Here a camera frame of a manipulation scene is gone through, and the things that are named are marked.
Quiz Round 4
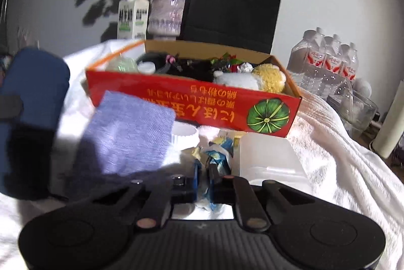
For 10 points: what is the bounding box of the white ribbed lid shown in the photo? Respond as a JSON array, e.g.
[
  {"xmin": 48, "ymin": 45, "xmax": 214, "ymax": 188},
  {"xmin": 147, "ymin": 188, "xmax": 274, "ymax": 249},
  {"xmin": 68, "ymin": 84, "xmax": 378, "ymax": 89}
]
[{"xmin": 171, "ymin": 121, "xmax": 200, "ymax": 149}]

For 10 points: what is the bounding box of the yellow and white plush toy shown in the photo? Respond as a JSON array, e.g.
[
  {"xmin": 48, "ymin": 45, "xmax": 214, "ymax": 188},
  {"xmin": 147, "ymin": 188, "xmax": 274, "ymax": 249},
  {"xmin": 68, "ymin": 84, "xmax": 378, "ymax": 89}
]
[{"xmin": 212, "ymin": 64, "xmax": 287, "ymax": 93}]

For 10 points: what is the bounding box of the pack of water bottles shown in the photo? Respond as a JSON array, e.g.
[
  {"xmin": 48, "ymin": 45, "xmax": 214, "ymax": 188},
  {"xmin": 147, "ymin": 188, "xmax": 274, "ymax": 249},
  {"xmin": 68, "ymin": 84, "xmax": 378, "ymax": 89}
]
[{"xmin": 287, "ymin": 27, "xmax": 360, "ymax": 97}]

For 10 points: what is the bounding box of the purple cloth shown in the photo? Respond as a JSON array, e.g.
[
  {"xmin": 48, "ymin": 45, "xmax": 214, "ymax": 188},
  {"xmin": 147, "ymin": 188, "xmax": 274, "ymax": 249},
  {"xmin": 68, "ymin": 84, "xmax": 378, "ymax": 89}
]
[{"xmin": 68, "ymin": 90, "xmax": 176, "ymax": 183}]

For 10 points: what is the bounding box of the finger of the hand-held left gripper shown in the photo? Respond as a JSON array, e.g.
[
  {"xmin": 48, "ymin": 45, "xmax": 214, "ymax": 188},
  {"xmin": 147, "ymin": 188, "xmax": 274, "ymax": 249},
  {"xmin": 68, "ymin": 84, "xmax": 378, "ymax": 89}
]
[{"xmin": 0, "ymin": 96, "xmax": 24, "ymax": 124}]

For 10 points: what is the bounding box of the blue yellow snack packet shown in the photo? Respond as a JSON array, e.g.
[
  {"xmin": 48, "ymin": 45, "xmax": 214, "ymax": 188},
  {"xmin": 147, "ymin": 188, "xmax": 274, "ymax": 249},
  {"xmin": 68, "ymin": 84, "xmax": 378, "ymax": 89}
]
[{"xmin": 189, "ymin": 131, "xmax": 241, "ymax": 211}]

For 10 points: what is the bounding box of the white round gadget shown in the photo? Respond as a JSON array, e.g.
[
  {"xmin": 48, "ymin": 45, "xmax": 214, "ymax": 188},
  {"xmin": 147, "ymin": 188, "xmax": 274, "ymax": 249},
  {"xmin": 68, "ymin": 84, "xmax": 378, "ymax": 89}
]
[{"xmin": 353, "ymin": 80, "xmax": 373, "ymax": 97}]

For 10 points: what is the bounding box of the iridescent green bag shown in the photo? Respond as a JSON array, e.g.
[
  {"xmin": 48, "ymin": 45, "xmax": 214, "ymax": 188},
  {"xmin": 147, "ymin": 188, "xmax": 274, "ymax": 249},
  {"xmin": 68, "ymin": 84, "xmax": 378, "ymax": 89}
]
[{"xmin": 105, "ymin": 56, "xmax": 138, "ymax": 72}]

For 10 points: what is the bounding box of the artificial red rose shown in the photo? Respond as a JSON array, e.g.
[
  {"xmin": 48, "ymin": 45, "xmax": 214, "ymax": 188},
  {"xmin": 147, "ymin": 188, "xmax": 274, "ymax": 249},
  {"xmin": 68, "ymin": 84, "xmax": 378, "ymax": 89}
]
[{"xmin": 210, "ymin": 52, "xmax": 244, "ymax": 73}]

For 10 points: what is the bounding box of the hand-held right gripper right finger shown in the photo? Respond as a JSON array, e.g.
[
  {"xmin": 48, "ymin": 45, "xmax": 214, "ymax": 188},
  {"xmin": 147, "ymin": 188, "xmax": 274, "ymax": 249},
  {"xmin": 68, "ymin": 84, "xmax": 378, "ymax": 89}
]
[{"xmin": 208, "ymin": 163, "xmax": 318, "ymax": 231}]

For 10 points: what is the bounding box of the white fluffy blanket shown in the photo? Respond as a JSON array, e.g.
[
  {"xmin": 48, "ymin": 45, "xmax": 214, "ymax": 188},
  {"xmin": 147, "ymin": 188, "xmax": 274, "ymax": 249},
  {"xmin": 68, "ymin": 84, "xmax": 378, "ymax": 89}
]
[{"xmin": 0, "ymin": 39, "xmax": 404, "ymax": 270}]

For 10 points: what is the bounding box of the clear glass bowl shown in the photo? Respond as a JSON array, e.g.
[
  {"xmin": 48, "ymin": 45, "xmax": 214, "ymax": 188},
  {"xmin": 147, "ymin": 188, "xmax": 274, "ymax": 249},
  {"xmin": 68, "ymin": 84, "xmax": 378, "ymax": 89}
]
[{"xmin": 326, "ymin": 89, "xmax": 378, "ymax": 139}]

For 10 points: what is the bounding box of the red cardboard box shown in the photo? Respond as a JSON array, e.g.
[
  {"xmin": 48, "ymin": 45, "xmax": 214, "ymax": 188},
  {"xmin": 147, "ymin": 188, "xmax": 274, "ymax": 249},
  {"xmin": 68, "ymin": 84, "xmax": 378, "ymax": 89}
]
[{"xmin": 85, "ymin": 39, "xmax": 302, "ymax": 139}]

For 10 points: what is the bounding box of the black paper bag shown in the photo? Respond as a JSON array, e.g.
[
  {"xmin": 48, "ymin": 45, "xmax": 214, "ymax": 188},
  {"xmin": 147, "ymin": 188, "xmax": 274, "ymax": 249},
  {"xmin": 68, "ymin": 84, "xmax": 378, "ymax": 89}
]
[{"xmin": 182, "ymin": 0, "xmax": 285, "ymax": 54}]

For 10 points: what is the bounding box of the purple glass vase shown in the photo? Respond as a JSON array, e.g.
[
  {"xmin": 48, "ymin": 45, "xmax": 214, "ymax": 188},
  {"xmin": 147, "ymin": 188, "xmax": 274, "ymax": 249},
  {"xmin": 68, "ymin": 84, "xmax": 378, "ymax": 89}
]
[{"xmin": 148, "ymin": 0, "xmax": 187, "ymax": 37}]

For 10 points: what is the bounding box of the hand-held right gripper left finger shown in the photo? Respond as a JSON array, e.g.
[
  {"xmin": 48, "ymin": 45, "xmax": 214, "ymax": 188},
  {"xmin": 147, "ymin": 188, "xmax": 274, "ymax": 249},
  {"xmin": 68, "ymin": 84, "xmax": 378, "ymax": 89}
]
[{"xmin": 90, "ymin": 161, "xmax": 203, "ymax": 230}]

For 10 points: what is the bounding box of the white plastic container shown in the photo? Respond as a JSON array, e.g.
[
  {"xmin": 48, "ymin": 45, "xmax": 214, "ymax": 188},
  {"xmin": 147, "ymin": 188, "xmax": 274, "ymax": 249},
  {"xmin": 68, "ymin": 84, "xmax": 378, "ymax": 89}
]
[{"xmin": 238, "ymin": 132, "xmax": 313, "ymax": 195}]

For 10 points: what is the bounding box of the white capped jar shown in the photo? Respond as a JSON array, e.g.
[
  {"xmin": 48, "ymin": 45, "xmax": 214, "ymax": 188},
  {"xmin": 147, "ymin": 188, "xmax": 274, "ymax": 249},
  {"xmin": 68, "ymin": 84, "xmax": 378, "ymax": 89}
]
[{"xmin": 136, "ymin": 63, "xmax": 157, "ymax": 74}]

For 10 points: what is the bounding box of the white milk carton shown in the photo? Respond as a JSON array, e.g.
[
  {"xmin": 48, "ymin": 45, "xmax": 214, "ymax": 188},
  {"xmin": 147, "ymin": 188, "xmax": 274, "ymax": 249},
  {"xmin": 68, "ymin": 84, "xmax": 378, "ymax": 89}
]
[{"xmin": 117, "ymin": 0, "xmax": 150, "ymax": 41}]

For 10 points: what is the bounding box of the white thermos bottle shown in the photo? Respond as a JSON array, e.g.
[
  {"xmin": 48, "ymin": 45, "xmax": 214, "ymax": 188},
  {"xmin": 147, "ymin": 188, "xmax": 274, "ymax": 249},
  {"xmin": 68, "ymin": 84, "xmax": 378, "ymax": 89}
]
[{"xmin": 374, "ymin": 81, "xmax": 404, "ymax": 159}]

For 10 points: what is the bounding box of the navy blue pouch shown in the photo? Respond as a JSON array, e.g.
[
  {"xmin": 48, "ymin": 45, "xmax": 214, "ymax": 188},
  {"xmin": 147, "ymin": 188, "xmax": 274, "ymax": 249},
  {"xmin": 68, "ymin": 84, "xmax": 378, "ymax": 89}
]
[{"xmin": 0, "ymin": 47, "xmax": 70, "ymax": 201}]

